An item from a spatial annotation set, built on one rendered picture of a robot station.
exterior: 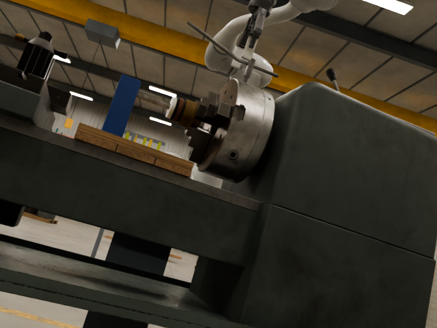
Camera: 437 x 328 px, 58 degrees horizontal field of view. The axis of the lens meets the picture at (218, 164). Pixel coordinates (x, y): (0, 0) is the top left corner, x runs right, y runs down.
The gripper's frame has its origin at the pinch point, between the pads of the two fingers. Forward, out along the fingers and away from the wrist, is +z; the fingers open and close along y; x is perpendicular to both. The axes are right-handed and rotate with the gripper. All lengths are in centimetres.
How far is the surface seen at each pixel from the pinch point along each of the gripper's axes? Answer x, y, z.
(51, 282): -29, 42, 68
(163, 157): -14.8, 22.7, 37.4
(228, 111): -1.0, 13.5, 19.0
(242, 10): 144, -1039, -444
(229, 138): 1.6, 15.4, 26.2
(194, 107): -9.7, 4.7, 20.4
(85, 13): -280, -1114, -272
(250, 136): 7.1, 15.5, 23.6
